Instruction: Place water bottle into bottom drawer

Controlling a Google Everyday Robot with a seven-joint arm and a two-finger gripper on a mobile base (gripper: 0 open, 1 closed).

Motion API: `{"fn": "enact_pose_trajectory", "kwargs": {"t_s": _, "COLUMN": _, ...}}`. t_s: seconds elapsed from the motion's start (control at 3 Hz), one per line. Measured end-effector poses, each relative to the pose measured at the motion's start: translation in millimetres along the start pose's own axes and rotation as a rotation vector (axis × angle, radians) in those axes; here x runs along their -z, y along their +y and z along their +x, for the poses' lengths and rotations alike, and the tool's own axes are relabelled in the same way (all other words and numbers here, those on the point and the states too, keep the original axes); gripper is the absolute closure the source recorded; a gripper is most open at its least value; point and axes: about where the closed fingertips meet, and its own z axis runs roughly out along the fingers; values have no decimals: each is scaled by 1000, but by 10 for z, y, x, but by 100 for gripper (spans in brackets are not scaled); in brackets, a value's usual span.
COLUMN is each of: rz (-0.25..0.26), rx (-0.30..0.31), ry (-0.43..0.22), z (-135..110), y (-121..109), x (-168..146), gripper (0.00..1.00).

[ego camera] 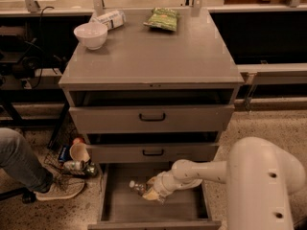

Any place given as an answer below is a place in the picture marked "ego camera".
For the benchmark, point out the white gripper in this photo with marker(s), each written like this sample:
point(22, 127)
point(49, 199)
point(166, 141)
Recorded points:
point(160, 185)

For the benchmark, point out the clear plastic water bottle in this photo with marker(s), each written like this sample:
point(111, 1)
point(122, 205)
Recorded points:
point(140, 188)

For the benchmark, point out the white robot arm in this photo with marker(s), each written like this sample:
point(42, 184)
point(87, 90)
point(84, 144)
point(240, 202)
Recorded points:
point(259, 177)

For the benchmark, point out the grey bottom drawer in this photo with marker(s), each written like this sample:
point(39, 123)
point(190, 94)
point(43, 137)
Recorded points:
point(123, 209)

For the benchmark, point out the grey drawer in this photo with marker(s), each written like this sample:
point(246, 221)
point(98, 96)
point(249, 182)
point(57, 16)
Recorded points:
point(152, 147)
point(123, 209)
point(145, 111)

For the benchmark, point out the grey middle drawer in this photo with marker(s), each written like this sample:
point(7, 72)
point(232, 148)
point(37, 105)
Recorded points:
point(152, 147)

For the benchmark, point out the small bottle in basket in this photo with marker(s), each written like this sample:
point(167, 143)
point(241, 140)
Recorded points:
point(76, 166)

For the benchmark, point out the grey top drawer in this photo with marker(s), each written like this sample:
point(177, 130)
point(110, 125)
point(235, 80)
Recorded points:
point(145, 111)

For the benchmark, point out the grey drawer cabinet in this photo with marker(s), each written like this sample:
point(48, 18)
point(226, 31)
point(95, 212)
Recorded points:
point(136, 57)

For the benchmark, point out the white cup in basket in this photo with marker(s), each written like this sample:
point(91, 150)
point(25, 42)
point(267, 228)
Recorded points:
point(78, 152)

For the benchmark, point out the grey sneaker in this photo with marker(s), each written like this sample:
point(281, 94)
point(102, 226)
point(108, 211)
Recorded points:
point(61, 189)

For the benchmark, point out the blue can in basket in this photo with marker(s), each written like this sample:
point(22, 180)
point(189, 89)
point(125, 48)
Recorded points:
point(64, 154)

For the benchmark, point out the black chair base left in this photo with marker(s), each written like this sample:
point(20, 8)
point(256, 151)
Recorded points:
point(26, 195)

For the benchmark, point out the person leg in jeans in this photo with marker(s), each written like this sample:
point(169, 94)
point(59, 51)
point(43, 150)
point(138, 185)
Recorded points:
point(18, 160)

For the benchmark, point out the white ceramic bowl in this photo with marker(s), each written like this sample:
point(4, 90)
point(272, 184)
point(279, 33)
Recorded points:
point(91, 35)

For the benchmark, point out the green chip bag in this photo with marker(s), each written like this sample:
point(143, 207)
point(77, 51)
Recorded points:
point(163, 18)

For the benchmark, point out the white snack package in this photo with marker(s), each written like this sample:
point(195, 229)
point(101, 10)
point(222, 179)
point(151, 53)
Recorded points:
point(112, 19)

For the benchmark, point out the wire basket on floor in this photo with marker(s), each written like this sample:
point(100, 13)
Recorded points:
point(51, 160)

